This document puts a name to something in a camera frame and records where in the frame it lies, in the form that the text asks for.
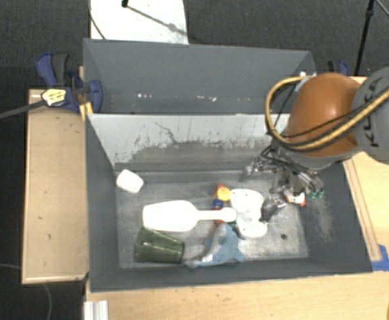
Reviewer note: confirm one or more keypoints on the white plastic scoop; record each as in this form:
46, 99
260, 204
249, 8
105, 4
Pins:
168, 216

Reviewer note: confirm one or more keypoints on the blue toy shark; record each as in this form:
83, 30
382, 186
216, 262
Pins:
226, 247

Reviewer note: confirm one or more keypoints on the pale wood board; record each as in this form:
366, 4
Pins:
54, 192

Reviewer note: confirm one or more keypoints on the grey metal bin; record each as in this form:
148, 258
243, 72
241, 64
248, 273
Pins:
168, 78

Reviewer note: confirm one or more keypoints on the dark green cup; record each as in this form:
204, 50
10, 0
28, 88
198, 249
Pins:
158, 248

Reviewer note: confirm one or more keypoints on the small white cup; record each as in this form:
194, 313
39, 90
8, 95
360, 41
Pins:
129, 181

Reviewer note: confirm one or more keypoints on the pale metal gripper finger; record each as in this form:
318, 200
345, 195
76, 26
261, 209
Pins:
271, 208
252, 170

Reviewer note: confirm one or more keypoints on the white flat curved plate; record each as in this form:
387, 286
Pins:
247, 205

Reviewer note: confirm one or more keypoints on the red and white small toy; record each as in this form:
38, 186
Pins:
296, 198

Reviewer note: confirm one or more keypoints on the yellow red blue toy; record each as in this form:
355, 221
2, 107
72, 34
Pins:
223, 193

